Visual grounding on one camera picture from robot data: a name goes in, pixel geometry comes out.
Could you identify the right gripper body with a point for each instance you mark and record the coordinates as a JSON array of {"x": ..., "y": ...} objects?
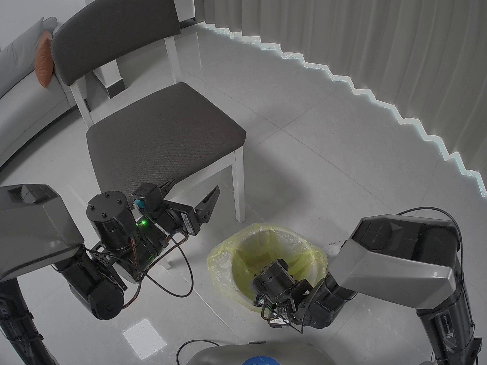
[{"x": 279, "y": 321}]

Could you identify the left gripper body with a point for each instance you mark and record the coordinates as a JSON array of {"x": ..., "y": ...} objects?
[{"x": 182, "y": 219}]

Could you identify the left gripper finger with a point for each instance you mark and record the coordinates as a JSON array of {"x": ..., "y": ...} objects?
[
  {"x": 207, "y": 205},
  {"x": 166, "y": 189}
]

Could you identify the yellow plastic bag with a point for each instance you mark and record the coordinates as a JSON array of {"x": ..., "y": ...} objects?
[{"x": 220, "y": 264}]

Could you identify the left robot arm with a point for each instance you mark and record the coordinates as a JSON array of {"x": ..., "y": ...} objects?
[{"x": 38, "y": 222}]

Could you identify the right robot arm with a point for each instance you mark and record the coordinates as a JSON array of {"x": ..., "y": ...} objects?
[{"x": 392, "y": 264}]

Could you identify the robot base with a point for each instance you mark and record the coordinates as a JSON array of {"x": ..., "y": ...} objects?
[{"x": 228, "y": 356}]

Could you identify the white trash bin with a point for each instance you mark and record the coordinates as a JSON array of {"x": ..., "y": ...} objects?
[{"x": 249, "y": 238}]

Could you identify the grey white chair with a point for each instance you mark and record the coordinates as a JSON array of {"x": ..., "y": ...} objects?
[{"x": 159, "y": 143}]

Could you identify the pale grey sofa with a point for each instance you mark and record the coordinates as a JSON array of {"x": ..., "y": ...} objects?
[{"x": 23, "y": 105}]

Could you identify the orange cushion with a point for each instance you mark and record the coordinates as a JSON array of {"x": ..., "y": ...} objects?
[{"x": 43, "y": 61}]

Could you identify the white curtain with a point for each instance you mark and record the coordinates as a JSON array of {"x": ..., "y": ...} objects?
[{"x": 342, "y": 21}]

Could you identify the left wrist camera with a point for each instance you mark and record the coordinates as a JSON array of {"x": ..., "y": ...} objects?
[{"x": 150, "y": 198}]

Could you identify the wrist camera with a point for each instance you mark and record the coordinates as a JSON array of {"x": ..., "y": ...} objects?
[
  {"x": 150, "y": 198},
  {"x": 260, "y": 300}
]

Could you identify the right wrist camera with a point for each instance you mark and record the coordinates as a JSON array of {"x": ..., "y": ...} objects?
[{"x": 260, "y": 300}]

